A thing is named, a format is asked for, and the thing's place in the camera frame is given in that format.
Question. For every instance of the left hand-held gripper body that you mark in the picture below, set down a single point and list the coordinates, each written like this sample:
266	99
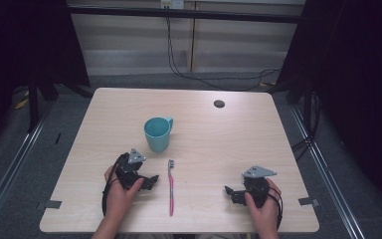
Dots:
127	172

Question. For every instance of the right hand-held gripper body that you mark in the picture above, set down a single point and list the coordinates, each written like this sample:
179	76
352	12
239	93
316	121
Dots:
257	189

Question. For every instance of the pink toothbrush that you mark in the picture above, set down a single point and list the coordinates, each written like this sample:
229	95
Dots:
171	192

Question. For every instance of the teal cup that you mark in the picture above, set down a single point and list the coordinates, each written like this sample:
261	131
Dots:
158	139

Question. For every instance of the person's right hand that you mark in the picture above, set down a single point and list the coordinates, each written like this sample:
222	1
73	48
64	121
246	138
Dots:
265	212

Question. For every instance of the person's left hand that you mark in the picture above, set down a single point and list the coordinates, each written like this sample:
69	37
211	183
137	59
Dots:
119	199

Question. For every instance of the grey tape piece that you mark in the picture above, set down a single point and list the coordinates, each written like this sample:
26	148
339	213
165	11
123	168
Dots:
52	204
308	201

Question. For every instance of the black tape strip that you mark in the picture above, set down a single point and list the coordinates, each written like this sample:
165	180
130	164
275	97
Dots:
58	138

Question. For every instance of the black metal stand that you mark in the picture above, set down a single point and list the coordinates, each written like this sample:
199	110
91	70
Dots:
33	103
308	103

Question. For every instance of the yellow floor item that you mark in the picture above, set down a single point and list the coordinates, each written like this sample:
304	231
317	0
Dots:
22	103

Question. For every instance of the black curtain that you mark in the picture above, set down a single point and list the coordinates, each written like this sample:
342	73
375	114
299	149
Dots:
20	49
358	83

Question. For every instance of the black horizontal bar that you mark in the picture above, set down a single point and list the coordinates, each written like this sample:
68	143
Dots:
179	13

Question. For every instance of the metal floor rail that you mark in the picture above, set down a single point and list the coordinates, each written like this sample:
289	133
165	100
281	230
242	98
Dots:
328	172
13	162

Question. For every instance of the white wall socket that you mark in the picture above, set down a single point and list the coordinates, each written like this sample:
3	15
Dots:
172	3

